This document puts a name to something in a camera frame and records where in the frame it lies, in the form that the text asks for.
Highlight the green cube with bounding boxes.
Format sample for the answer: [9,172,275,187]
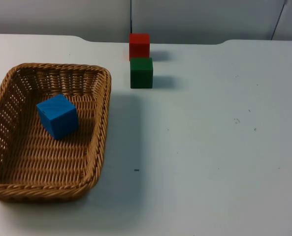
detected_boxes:
[130,57,154,89]

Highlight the red cube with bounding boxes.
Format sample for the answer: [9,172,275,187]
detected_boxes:
[129,33,151,61]

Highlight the blue cube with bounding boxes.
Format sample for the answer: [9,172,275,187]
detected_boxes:
[36,94,80,141]

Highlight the pale brown wicker basket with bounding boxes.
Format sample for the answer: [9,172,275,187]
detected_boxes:
[0,62,112,204]

